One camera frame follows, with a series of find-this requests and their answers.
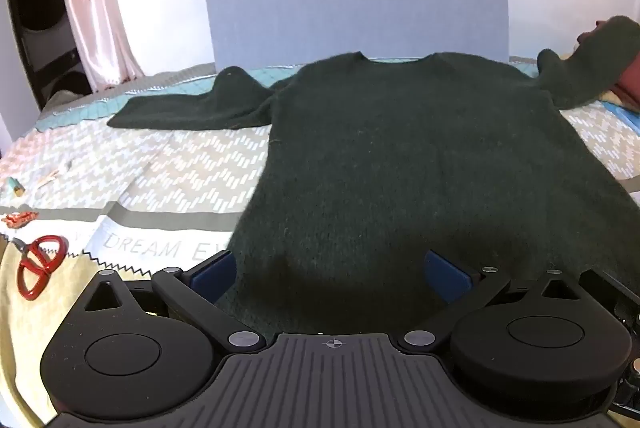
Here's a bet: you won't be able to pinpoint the patterned bed blanket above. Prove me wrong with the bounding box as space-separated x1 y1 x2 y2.
0 55 640 428

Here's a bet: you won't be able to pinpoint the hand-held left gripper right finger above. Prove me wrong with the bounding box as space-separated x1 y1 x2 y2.
399 250 589 353

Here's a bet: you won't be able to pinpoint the dark green knit sweater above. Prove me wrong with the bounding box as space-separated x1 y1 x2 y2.
106 15 640 344

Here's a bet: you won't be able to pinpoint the small red-orange trinket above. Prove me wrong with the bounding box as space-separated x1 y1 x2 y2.
0 207 40 227

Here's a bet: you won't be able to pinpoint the folded rust red cloth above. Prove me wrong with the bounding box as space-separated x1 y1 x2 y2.
614 57 640 105

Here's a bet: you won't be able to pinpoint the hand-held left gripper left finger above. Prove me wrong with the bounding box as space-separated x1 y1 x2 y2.
80 251 267 353

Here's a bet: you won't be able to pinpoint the red handled scissors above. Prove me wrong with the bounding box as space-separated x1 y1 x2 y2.
12 235 69 301

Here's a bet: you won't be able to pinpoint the light blue patterned cloth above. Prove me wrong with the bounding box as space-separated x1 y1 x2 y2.
597 97 640 131

